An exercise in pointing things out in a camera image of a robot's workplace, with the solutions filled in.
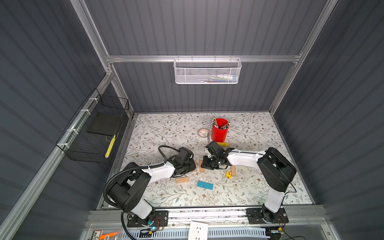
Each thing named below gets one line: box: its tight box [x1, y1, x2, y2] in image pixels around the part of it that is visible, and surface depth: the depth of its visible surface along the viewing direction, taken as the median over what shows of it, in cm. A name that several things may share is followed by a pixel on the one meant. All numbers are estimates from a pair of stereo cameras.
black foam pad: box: [87, 112, 122, 136], surface depth 75 cm
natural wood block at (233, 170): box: [231, 165, 236, 177], surface depth 91 cm
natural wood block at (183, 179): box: [175, 176, 190, 184], surface depth 88 cm
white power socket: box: [188, 221, 209, 240], surface depth 69 cm
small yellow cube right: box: [226, 171, 232, 178], surface depth 88 cm
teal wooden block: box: [197, 180, 214, 191], surface depth 86 cm
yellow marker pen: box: [216, 142, 229, 147], surface depth 101 cm
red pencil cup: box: [211, 118, 229, 143], surface depth 100 cm
